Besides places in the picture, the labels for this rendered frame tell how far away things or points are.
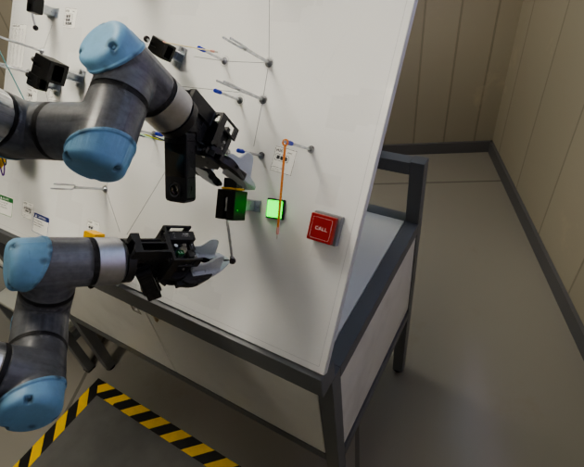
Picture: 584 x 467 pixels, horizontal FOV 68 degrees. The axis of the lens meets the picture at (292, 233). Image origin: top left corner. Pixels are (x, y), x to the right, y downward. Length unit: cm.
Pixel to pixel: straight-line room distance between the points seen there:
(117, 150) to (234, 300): 48
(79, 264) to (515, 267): 208
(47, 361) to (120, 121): 33
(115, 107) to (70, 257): 23
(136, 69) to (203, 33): 44
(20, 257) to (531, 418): 172
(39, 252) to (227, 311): 43
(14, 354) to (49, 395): 7
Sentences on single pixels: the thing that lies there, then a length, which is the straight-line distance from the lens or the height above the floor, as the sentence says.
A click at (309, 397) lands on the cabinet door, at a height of 68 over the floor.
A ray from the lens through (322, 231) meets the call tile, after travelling 78.
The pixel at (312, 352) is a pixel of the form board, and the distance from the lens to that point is 87.
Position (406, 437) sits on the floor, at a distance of 178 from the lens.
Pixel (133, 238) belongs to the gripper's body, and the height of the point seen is 121.
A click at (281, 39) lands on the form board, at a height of 137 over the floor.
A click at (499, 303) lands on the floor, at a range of 222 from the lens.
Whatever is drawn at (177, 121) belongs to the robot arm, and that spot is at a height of 136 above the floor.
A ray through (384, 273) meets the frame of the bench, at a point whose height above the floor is 80.
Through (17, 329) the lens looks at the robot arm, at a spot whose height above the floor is 117.
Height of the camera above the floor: 162
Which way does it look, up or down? 40 degrees down
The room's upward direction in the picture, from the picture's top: 8 degrees counter-clockwise
